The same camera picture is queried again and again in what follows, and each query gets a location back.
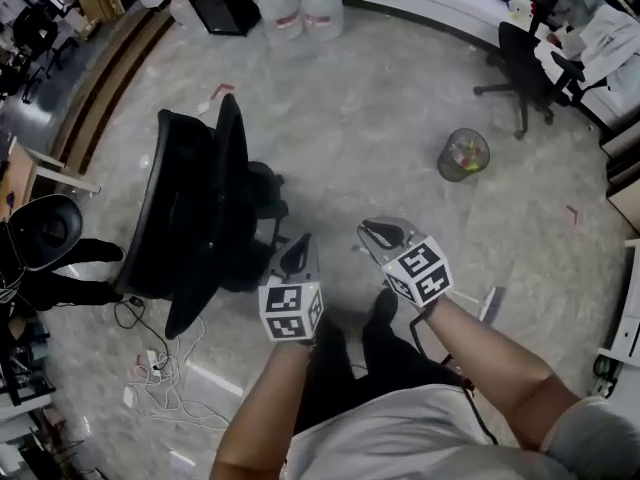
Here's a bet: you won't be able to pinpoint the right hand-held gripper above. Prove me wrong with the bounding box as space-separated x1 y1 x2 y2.
356 216 454 310

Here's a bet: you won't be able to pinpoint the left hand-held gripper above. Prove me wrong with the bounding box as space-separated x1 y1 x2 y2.
258 233 326 344

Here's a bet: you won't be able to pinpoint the person's right forearm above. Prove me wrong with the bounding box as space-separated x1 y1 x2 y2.
423 295 585 453

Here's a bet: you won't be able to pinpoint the person's left forearm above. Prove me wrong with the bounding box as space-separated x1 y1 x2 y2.
208 336 322 480

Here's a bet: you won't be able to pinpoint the large black office chair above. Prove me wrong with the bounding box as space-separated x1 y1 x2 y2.
113 92 292 340

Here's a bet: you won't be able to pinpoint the person's black trousers legs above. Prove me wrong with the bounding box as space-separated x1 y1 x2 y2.
293 287 474 437

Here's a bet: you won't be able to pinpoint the person's grey shirt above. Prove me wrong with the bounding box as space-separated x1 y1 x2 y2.
283 382 640 480

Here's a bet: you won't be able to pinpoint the black swivel chair with armrests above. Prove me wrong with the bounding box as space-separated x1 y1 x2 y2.
472 20 587 140

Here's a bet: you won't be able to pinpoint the clear water jug red cap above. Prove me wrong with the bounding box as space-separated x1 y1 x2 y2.
253 0 304 44
299 0 345 43
167 0 202 28

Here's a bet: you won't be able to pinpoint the curved white desk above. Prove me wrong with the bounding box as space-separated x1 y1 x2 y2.
339 0 640 132

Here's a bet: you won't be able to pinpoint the beige drawer unit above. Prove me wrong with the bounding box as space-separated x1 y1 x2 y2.
598 117 640 237

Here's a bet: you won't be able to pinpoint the black round stool seat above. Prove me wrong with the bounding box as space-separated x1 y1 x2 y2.
8 194 84 272

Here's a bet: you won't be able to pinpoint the wooden side table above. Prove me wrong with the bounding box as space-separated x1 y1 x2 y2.
0 136 103 219

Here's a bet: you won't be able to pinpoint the white coat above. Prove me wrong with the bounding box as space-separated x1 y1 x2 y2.
579 3 640 93

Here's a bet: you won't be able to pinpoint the small black office chair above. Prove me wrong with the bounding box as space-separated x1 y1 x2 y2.
9 3 80 104

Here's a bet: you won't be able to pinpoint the black wire mesh waste bin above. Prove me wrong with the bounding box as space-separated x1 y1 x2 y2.
436 127 491 183

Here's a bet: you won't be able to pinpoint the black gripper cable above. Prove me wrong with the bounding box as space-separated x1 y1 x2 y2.
409 310 500 445

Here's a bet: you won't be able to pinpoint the black floor cable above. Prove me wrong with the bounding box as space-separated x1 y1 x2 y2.
113 293 169 342

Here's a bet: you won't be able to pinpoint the tangled white cables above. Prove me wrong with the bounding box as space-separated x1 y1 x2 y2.
122 312 232 432

